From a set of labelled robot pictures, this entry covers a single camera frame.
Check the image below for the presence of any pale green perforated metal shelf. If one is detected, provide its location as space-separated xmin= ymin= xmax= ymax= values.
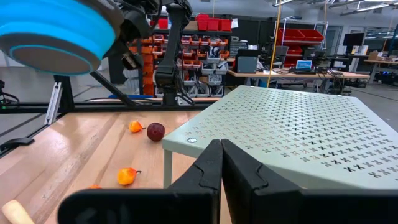
xmin=161 ymin=85 xmax=398 ymax=191

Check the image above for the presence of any black computer monitor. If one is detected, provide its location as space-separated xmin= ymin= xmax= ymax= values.
xmin=343 ymin=32 xmax=365 ymax=47

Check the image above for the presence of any storage rack with orange bins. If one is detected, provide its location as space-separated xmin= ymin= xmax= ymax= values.
xmin=129 ymin=29 xmax=233 ymax=97

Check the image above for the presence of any small orange toy pear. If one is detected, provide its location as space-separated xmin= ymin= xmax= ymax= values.
xmin=129 ymin=120 xmax=146 ymax=134
xmin=117 ymin=167 xmax=142 ymax=187

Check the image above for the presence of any laptop with blue screen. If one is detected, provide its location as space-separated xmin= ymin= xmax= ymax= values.
xmin=295 ymin=59 xmax=313 ymax=71

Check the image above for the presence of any rack of large red bins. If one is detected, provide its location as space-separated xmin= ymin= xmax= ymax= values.
xmin=276 ymin=27 xmax=325 ymax=68

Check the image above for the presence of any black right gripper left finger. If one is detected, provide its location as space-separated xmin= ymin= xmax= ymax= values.
xmin=57 ymin=139 xmax=223 ymax=224

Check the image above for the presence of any knife with cream handle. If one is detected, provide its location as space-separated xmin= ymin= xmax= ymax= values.
xmin=1 ymin=199 xmax=35 ymax=224

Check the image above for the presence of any silver aluminium bracket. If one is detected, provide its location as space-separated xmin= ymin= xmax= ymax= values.
xmin=44 ymin=81 xmax=63 ymax=126

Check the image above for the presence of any blue collapsible colander grey rim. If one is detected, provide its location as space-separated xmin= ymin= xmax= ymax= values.
xmin=0 ymin=0 xmax=125 ymax=77

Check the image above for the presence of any wooden desk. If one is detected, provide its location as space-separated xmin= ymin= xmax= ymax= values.
xmin=363 ymin=58 xmax=398 ymax=85

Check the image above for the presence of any grey equipment case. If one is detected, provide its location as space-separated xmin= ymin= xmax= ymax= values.
xmin=235 ymin=49 xmax=259 ymax=74

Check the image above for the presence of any long wooden workbench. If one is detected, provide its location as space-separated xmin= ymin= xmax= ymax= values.
xmin=226 ymin=68 xmax=371 ymax=94

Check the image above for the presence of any dark red toy plum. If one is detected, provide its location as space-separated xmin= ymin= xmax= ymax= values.
xmin=146 ymin=122 xmax=166 ymax=142

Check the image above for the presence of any yellow hanging cable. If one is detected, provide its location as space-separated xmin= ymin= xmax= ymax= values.
xmin=266 ymin=0 xmax=282 ymax=88

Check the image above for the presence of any black table clamp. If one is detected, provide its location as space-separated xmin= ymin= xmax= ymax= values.
xmin=0 ymin=137 xmax=35 ymax=153

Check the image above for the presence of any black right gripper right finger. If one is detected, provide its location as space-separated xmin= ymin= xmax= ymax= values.
xmin=221 ymin=139 xmax=398 ymax=224

